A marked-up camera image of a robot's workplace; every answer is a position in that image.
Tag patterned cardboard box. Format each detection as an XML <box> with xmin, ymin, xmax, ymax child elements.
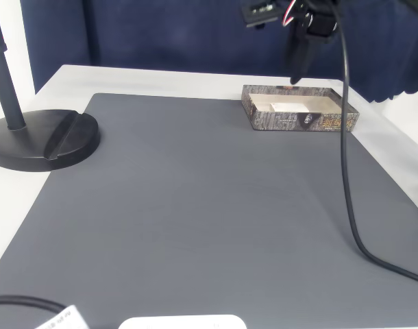
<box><xmin>241</xmin><ymin>84</ymin><xmax>362</xmax><ymax>133</ymax></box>

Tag dark blue curtain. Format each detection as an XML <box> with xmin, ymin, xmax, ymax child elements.
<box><xmin>19</xmin><ymin>0</ymin><xmax>418</xmax><ymax>104</ymax></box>

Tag grey desk mat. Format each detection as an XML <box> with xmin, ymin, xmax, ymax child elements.
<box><xmin>0</xmin><ymin>92</ymin><xmax>418</xmax><ymax>329</ymax></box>

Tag black round stand base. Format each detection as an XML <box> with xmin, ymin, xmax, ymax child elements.
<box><xmin>0</xmin><ymin>108</ymin><xmax>101</xmax><ymax>173</ymax></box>

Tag white flat device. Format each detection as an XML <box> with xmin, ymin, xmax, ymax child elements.
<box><xmin>117</xmin><ymin>314</ymin><xmax>248</xmax><ymax>329</ymax></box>

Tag black stand pole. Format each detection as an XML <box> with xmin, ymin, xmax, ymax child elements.
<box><xmin>0</xmin><ymin>5</ymin><xmax>27</xmax><ymax>132</ymax></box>

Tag red white servo wires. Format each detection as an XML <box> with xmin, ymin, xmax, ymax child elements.
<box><xmin>282</xmin><ymin>0</ymin><xmax>306</xmax><ymax>27</ymax></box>

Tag black camera cable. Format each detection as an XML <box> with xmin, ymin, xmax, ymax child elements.
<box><xmin>330</xmin><ymin>0</ymin><xmax>418</xmax><ymax>286</ymax></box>

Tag black cable with white label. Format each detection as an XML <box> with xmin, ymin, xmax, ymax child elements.
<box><xmin>0</xmin><ymin>295</ymin><xmax>90</xmax><ymax>329</ymax></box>

